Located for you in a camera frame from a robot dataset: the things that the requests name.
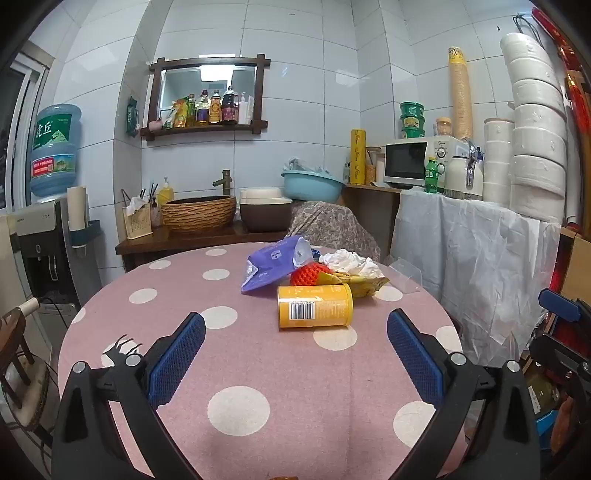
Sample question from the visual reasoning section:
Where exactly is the dark soy sauce bottle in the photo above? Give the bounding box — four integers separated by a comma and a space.
222, 86, 239, 124

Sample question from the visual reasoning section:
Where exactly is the green yellow seasoning packet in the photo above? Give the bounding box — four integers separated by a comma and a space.
161, 98, 188, 130

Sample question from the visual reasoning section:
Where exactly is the white tissue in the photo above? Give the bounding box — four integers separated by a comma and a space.
318, 249, 385, 278

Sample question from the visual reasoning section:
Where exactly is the orange foam fruit net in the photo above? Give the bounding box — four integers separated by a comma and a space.
290, 262, 333, 287

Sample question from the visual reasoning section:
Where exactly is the white kettle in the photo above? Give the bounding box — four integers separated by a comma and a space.
444, 143, 485, 201

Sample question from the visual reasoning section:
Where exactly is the white microwave oven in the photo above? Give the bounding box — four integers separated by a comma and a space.
384, 136, 469, 189

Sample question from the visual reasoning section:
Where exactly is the water dispenser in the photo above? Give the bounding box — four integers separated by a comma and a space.
8, 198, 102, 326

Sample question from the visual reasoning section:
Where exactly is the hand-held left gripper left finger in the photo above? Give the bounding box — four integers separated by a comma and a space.
52, 312, 207, 480

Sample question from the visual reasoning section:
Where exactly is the stack of white foam bowls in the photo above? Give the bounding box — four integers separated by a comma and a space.
501, 32, 568, 222

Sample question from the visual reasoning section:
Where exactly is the blue water jug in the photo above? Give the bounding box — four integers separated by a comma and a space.
30, 104, 83, 204

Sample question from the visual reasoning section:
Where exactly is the brown tub with white lid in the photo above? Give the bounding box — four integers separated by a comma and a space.
239, 186, 294, 233

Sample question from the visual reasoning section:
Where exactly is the green hanging packet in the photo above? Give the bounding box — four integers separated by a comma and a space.
126, 96, 140, 137

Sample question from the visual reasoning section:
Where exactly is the yellow can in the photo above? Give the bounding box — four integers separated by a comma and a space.
277, 284, 354, 329

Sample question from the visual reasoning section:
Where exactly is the yellow roll box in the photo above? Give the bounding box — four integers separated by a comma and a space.
350, 129, 367, 185

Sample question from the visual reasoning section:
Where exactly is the floral cloth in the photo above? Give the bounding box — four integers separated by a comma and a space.
288, 200, 382, 264

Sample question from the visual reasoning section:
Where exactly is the stack of white tubs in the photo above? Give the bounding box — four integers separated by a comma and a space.
482, 118, 515, 206

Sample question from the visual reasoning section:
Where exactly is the red knot decoration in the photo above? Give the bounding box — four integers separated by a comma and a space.
531, 7, 591, 134

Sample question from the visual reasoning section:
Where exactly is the white cloth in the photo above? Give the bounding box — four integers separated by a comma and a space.
390, 189, 561, 370

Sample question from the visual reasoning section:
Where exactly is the pink dotted tablecloth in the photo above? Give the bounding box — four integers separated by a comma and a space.
58, 243, 465, 480

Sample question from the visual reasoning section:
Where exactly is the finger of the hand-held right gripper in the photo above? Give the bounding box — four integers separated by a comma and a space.
530, 335, 583, 374
539, 288, 591, 324

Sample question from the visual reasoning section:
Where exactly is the stack of paper cups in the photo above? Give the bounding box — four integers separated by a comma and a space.
447, 46, 475, 141

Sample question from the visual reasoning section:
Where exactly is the purple plastic packet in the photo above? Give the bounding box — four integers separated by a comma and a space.
240, 236, 319, 294

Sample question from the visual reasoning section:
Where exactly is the clear plastic bag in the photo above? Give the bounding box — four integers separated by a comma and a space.
283, 157, 331, 176

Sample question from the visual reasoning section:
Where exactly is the paper cup holder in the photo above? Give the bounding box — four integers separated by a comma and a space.
67, 185, 101, 250

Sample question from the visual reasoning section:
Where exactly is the wooden cabinet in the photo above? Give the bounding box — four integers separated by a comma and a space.
342, 182, 402, 264

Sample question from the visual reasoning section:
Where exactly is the wooden chair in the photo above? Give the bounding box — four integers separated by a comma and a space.
0, 298, 51, 430

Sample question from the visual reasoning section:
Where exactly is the wooden tissue box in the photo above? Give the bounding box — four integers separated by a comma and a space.
122, 196, 153, 241

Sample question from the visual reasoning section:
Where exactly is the wicker pattern wash basin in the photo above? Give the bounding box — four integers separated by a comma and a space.
160, 195, 237, 233

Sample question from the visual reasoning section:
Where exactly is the glass jar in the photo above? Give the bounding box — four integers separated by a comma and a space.
366, 146, 387, 184

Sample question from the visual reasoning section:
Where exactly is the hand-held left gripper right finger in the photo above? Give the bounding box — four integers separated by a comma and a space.
387, 308, 541, 480

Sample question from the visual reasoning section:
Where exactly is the reed diffuser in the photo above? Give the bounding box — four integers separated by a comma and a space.
140, 182, 162, 228

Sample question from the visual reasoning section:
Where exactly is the light blue plastic basin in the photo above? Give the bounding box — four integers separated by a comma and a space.
281, 170, 345, 204

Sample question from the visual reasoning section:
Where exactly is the dark wooden counter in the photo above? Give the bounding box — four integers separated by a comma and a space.
115, 222, 296, 271

